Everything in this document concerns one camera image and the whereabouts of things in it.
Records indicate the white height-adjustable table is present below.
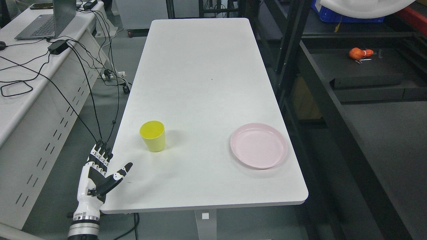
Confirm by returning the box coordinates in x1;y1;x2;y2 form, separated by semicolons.
101;18;309;240

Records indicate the black cable on desk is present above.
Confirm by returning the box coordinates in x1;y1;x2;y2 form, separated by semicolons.
0;55;50;98

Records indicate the yellow plastic cup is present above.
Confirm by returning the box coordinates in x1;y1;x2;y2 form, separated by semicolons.
140;120;166;152

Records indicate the orange toy on shelf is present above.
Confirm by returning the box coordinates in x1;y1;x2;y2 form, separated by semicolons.
348;47;375;60

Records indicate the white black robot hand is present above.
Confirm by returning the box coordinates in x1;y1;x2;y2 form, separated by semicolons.
73;139;133;221

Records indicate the blue plastic bin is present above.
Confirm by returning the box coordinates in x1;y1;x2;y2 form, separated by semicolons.
311;0;385;23

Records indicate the white power strip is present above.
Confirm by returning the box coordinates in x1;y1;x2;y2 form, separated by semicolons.
101;71;127;80

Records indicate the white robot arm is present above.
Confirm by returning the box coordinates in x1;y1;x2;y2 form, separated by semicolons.
67;216;100;240

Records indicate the black metal shelf rack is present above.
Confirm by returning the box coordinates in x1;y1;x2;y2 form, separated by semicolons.
258;0;426;240

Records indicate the grey laptop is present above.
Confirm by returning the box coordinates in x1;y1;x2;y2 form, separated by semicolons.
15;0;77;40

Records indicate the red shelf beam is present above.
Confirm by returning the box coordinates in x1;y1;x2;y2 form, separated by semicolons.
395;6;427;37

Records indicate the white side desk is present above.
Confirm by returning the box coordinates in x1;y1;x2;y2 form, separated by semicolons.
0;9;98;230

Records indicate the pink plastic plate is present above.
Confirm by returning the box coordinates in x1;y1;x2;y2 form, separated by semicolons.
230;123;288;170

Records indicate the black power adapter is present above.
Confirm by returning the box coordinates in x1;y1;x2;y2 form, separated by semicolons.
47;40;69;55

